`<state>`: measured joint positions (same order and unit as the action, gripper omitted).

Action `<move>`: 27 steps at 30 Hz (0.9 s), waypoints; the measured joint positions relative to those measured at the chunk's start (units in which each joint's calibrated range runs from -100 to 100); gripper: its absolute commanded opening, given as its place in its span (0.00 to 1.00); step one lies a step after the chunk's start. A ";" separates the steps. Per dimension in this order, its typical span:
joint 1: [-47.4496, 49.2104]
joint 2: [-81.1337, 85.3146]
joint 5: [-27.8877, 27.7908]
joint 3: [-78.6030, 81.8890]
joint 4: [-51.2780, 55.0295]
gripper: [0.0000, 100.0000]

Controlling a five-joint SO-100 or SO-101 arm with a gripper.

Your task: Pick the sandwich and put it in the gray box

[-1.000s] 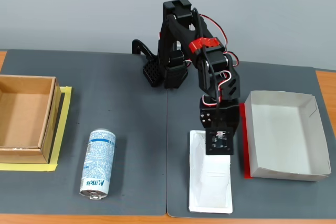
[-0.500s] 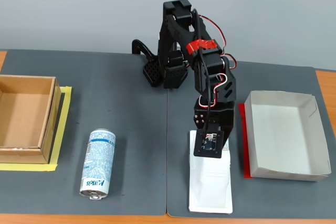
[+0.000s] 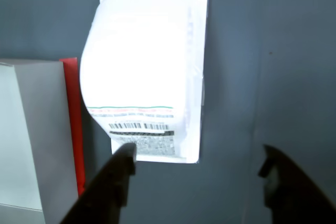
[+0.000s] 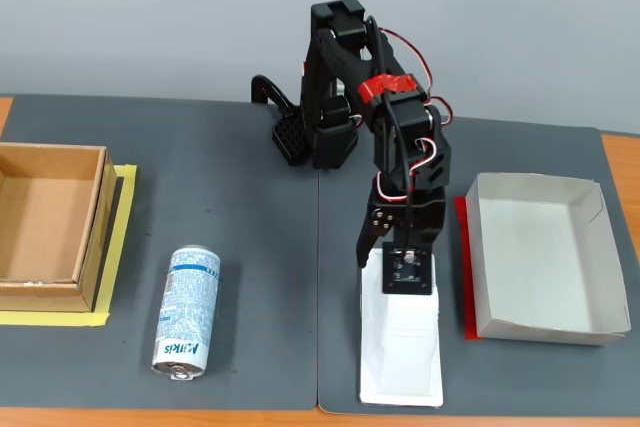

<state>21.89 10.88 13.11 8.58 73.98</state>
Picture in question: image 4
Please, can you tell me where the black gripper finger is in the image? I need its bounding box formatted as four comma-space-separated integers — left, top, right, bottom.
355, 199, 397, 269

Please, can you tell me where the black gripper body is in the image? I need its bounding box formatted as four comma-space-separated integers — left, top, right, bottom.
369, 186, 447, 249

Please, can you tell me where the red tape on arm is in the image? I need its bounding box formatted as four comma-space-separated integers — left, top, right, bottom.
357, 74, 416, 104

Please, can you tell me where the gray paper box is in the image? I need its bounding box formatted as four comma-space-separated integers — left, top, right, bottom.
464, 171, 632, 347

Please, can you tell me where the brown cardboard box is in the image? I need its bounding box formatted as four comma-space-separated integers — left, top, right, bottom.
0, 142, 119, 313

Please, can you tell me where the red tape strip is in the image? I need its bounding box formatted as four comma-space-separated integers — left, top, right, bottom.
453, 195, 484, 342

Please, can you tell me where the dark gray table mat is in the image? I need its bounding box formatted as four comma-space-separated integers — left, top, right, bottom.
0, 93, 321, 411
317, 105, 640, 418

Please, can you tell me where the black table clamp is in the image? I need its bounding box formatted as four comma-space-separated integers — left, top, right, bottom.
250, 75, 307, 168

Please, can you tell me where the white blue Milkis can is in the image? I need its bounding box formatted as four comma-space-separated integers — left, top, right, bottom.
151, 245, 222, 382

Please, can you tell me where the yellow masking tape outline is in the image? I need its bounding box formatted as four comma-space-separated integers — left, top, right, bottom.
0, 162, 139, 328

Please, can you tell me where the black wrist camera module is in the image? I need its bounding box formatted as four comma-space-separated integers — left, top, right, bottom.
382, 241, 432, 296

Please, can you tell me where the black camera cable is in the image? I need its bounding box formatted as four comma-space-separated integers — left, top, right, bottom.
367, 15, 416, 254

